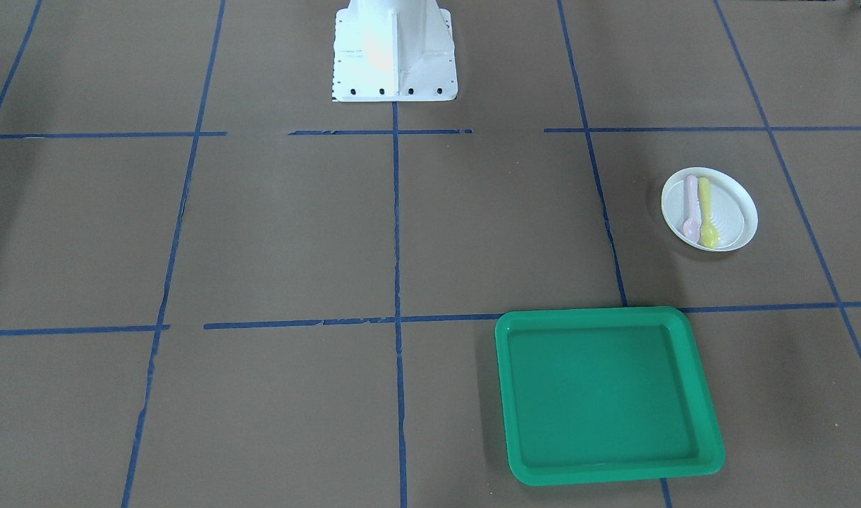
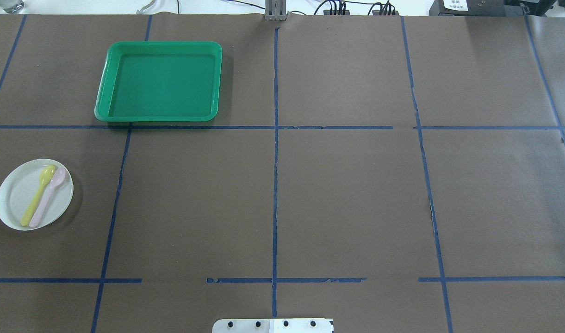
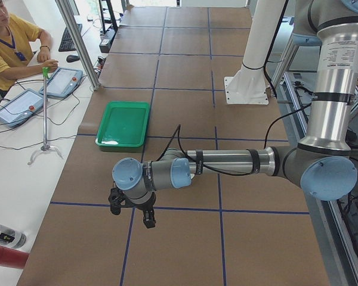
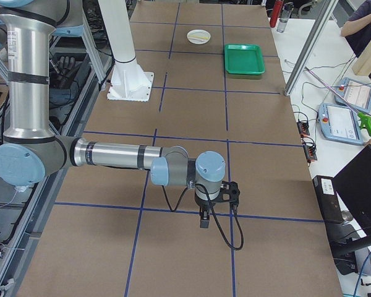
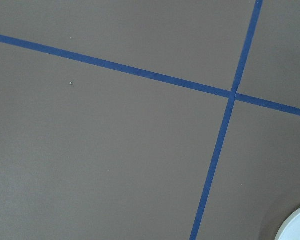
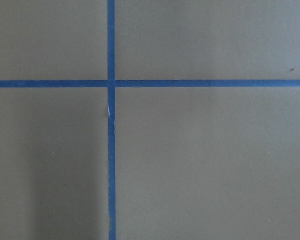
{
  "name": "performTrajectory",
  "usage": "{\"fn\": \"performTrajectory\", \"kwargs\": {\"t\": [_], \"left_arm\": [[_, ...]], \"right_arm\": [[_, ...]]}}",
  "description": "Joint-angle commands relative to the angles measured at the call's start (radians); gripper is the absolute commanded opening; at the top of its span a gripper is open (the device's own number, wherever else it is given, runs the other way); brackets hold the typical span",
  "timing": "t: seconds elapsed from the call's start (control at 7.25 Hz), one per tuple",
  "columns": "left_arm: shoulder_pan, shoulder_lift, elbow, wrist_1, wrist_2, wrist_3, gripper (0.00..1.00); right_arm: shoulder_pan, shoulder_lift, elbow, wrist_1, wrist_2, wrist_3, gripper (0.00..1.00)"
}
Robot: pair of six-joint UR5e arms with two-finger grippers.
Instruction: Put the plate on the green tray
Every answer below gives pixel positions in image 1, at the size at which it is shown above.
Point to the pink plastic spoon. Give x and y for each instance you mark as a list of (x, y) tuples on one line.
[(692, 224)]

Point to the white round plate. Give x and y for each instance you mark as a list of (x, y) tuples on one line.
[(733, 211)]

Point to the yellow plastic spoon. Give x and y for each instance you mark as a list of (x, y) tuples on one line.
[(708, 232)]

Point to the green plastic tray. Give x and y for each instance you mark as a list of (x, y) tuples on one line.
[(602, 395)]

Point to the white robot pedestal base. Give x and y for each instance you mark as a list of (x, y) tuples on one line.
[(394, 51)]

